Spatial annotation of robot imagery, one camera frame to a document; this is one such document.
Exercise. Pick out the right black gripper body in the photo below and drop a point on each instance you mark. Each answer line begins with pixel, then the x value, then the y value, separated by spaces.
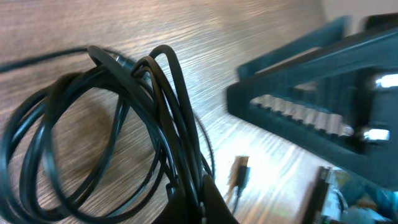
pixel 332 94

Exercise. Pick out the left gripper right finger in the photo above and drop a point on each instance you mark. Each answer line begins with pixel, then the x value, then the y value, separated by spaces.
pixel 216 211

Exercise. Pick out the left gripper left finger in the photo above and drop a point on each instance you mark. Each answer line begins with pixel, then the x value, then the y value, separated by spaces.
pixel 177 211

